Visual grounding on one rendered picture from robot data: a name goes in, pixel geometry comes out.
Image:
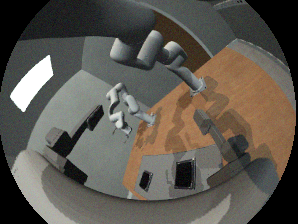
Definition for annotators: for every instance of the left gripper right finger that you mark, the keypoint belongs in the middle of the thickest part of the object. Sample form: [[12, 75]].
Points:
[[232, 149]]

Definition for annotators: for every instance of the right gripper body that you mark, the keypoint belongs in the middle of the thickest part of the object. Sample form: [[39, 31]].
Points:
[[127, 130]]

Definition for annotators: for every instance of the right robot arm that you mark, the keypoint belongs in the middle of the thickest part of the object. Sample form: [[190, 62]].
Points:
[[128, 99]]

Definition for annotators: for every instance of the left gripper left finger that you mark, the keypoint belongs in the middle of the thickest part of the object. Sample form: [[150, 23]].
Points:
[[63, 144]]

